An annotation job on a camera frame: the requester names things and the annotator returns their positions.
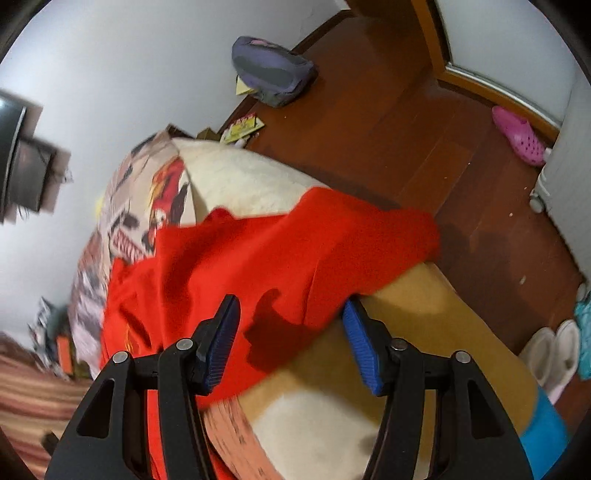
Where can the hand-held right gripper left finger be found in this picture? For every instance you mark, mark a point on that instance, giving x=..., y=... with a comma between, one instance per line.
x=221, y=346

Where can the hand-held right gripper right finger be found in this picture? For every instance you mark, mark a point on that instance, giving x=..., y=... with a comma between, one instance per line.
x=364, y=355

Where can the red garment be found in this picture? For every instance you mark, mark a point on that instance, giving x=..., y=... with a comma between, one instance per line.
x=258, y=258

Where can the cream and tan fleece blanket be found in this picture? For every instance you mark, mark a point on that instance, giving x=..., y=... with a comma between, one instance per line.
x=323, y=415

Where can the orange box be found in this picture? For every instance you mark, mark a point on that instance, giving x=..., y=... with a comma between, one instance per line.
x=66, y=353

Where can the white slipper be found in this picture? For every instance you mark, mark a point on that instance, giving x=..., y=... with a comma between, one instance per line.
x=540, y=360
x=568, y=346

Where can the printed bedsheet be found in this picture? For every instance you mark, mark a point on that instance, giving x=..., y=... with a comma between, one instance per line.
x=134, y=194

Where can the striped cloth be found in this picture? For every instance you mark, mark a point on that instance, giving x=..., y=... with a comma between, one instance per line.
x=32, y=397

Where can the blue cloth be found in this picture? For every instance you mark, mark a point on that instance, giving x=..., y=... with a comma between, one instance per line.
x=545, y=434

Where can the teal cloth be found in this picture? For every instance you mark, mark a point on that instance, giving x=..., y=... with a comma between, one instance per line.
x=584, y=337

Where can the colourful snack packet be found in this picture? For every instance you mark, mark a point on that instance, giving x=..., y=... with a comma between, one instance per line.
x=242, y=127

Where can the yellow paper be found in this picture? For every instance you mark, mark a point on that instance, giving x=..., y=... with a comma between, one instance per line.
x=244, y=86

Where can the white wheeled cabinet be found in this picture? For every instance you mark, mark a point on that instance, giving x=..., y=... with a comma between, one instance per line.
x=570, y=184

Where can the pink clog shoe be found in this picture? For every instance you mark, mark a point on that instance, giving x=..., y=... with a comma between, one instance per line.
x=519, y=136

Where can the purple grey backpack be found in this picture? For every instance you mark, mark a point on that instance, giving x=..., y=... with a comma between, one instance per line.
x=272, y=69

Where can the wall-mounted television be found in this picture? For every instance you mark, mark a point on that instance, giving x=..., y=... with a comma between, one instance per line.
x=23, y=157

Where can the wooden door frame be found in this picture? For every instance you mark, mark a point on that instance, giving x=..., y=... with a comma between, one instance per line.
x=429, y=32

